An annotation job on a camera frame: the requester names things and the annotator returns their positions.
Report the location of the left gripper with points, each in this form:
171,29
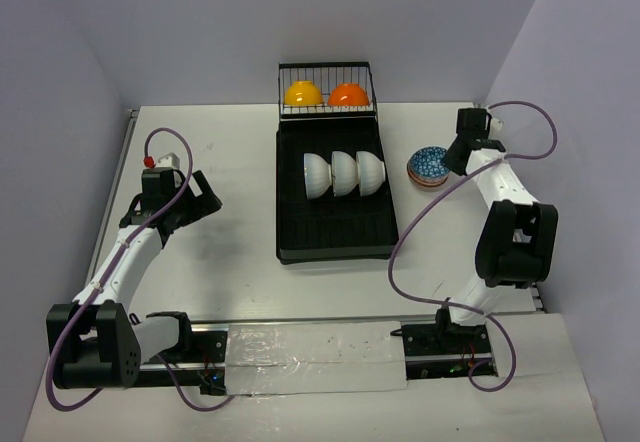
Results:
185,201

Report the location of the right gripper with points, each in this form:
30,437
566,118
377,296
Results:
454,165

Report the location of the white bowl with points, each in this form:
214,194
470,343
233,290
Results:
345,173
371,173
317,175

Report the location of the orange bowl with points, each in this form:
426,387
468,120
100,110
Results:
348,95

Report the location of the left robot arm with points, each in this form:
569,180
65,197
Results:
91,340

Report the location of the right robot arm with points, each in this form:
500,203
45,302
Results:
516,243

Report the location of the black dish rack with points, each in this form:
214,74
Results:
329,228

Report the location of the blue patterned bowl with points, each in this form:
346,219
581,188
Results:
426,165

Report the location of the brown bowl under blue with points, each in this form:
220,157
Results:
425,183

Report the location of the white taped cover sheet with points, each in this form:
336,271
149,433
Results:
311,358

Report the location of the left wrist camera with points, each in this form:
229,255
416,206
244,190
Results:
170,160

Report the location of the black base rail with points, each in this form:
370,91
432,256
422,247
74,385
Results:
428,355

